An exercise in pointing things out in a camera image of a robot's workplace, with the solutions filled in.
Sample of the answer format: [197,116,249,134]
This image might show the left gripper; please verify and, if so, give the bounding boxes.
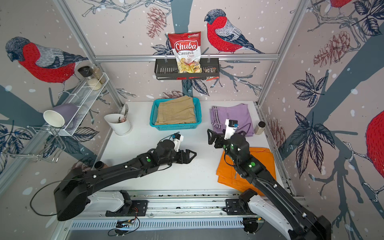
[159,149,198,167]

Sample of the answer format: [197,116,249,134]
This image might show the purple pants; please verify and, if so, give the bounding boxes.
[210,104,254,137]

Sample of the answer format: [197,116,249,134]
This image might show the tan pants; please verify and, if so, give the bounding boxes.
[155,96,196,125]

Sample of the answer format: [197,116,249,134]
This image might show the orange pants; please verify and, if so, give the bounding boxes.
[215,146,277,197]

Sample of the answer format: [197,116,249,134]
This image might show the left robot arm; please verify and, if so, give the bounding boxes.
[54,140,197,222]

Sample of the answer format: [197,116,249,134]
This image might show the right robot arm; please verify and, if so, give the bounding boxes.
[207,130,332,240]

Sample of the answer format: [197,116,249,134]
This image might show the teal plastic basket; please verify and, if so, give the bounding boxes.
[150,96,202,131]

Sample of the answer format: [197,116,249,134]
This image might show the beige spice jar black lid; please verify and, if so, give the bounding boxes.
[255,121,266,135]

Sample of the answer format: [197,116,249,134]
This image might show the white utensil holder cup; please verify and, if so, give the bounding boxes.
[104,114,133,136]

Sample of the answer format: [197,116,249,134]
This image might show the silver metal fork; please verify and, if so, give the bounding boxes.
[123,104,129,122]

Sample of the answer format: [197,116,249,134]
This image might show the brown spice jar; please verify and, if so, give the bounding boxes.
[94,161,109,170]

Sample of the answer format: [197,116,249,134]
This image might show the Chuba cassava chips bag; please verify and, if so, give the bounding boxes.
[168,32,202,74]

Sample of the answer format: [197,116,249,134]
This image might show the glass jar on shelf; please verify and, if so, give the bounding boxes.
[91,65,106,84]

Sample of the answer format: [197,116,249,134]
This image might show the black lid jar on shelf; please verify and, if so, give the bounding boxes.
[78,66,94,79]

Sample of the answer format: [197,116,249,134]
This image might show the purple white cup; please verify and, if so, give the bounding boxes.
[43,104,79,128]

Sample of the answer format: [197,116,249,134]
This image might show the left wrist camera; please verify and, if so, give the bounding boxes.
[172,133,184,152]

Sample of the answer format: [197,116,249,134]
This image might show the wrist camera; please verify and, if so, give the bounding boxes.
[224,119,239,140]
[172,133,184,152]

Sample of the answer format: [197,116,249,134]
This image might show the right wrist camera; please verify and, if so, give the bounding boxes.
[224,119,239,140]

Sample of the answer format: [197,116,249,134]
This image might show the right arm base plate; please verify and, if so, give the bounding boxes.
[223,199,255,216]

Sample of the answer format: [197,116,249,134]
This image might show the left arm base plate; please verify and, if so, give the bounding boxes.
[106,190,149,217]

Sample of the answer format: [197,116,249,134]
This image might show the black wire wall basket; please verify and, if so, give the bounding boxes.
[154,58,220,80]

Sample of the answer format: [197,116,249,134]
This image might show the white wire wall shelf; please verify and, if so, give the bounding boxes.
[59,73,110,137]

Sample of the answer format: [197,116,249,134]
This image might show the wire cup holder rack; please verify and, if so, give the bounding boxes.
[1,125,67,167]

